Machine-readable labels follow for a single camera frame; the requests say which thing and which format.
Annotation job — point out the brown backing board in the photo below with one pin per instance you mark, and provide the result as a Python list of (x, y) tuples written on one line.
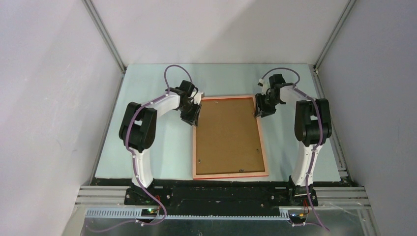
[(229, 136)]

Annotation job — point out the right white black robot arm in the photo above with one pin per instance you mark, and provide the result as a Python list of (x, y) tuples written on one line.
[(312, 127)]

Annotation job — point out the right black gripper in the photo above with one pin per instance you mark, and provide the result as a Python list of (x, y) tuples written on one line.
[(260, 109)]

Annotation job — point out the grey slotted cable duct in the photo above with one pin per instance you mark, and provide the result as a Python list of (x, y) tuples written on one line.
[(140, 213)]

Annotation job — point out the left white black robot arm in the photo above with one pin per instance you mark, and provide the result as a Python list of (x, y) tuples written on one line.
[(138, 127)]

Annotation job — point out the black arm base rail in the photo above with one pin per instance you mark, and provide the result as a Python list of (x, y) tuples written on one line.
[(210, 197)]

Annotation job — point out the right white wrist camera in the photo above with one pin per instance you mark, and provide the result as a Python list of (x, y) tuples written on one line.
[(264, 84)]

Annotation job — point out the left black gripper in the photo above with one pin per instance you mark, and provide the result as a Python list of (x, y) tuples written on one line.
[(192, 119)]

